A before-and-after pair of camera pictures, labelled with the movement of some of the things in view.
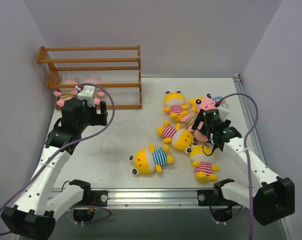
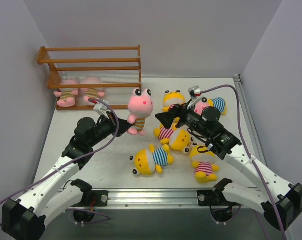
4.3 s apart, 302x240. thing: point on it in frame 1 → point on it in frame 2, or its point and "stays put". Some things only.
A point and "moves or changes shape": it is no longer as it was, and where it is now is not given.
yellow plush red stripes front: x=203 y=156 stays put
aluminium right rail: x=250 y=121 stays put
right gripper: x=198 y=123 → x=179 y=115
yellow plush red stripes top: x=174 y=104 stays put
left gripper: x=100 y=114 → x=113 y=123
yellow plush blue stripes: x=145 y=161 stays put
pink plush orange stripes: x=199 y=136 moves or changes shape
